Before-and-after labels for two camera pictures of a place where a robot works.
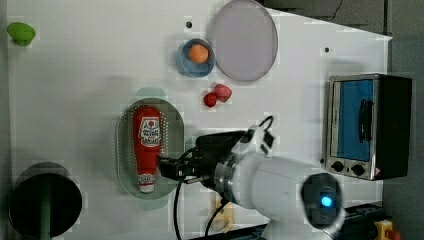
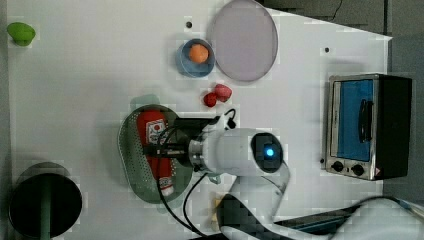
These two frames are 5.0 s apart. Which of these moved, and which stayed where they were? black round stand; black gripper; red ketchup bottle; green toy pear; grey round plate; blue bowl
Moved: black gripper; red ketchup bottle
Stayed: black round stand; blue bowl; grey round plate; green toy pear
